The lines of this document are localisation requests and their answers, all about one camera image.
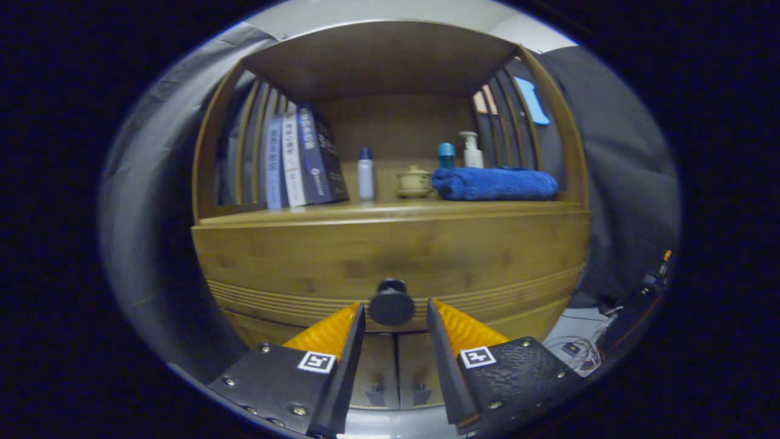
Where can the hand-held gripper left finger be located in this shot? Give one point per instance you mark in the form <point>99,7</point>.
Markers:
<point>338,378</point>

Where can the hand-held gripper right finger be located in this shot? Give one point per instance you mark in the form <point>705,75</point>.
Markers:
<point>448,378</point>

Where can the black drawer knob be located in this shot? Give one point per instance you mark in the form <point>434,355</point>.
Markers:
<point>392,305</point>

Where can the wooden countertop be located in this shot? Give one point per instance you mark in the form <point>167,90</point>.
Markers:
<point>378,207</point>

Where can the wooden cabinet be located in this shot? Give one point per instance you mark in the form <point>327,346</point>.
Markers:
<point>378,55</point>

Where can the black equipment with orange tip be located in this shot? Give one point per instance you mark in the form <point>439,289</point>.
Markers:
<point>634,311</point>

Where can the cream lidded teacup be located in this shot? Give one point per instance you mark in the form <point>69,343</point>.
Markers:
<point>414,183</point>

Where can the white bottle with blue cap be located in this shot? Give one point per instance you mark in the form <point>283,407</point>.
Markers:
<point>365,180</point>

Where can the folded blue towel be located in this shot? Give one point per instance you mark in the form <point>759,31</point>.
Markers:
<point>493,183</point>

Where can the light blue book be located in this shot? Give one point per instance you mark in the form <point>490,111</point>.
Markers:
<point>274,171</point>

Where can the white book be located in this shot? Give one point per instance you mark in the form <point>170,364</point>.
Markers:
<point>294,164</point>

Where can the dark blue book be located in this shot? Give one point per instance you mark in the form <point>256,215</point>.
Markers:
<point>320,158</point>

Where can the white pump bottle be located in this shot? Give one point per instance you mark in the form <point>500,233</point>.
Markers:
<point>473,157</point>

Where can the teal bottle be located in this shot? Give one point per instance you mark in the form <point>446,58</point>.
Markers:
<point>446,155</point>

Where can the black backdrop cloth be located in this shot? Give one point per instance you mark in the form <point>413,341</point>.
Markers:
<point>146,244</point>

